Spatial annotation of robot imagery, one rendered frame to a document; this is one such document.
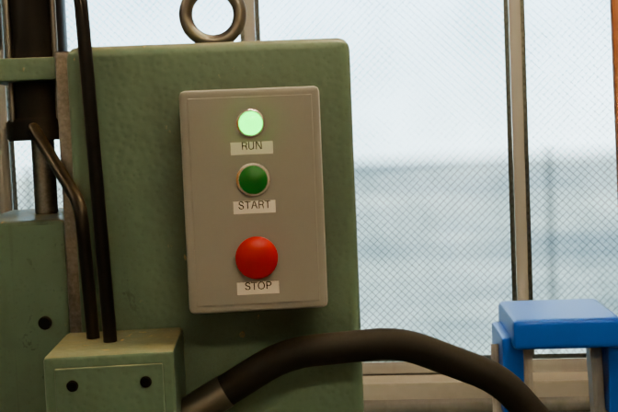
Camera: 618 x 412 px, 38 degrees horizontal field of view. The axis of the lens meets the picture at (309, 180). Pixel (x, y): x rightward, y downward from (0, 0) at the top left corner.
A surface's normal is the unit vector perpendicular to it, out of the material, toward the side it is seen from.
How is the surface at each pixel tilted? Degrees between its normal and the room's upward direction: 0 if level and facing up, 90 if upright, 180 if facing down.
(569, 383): 90
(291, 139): 90
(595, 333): 90
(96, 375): 90
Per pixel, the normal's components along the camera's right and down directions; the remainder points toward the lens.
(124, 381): 0.06, 0.05
